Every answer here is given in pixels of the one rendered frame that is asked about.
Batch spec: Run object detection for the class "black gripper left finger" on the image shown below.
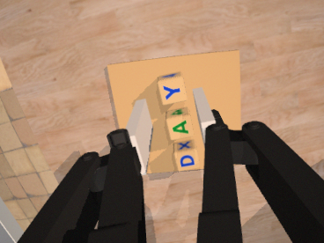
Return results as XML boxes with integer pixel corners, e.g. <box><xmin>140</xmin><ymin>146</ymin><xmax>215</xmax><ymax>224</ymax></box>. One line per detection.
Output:
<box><xmin>17</xmin><ymin>99</ymin><xmax>153</xmax><ymax>243</ymax></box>

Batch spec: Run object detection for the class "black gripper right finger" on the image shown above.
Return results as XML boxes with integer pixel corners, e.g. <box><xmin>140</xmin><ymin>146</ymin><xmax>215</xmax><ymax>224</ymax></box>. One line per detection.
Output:
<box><xmin>192</xmin><ymin>87</ymin><xmax>324</xmax><ymax>243</ymax></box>

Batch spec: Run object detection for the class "orange flat mat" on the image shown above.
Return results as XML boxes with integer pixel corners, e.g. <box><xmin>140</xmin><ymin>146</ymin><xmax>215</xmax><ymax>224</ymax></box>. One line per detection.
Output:
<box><xmin>107</xmin><ymin>50</ymin><xmax>240</xmax><ymax>173</ymax></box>

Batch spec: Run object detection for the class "wooden block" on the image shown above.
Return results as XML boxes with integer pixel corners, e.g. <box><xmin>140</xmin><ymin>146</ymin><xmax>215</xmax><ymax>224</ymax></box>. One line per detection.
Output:
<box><xmin>173</xmin><ymin>139</ymin><xmax>200</xmax><ymax>171</ymax></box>
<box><xmin>158</xmin><ymin>71</ymin><xmax>187</xmax><ymax>105</ymax></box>
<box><xmin>166</xmin><ymin>107</ymin><xmax>194</xmax><ymax>140</ymax></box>

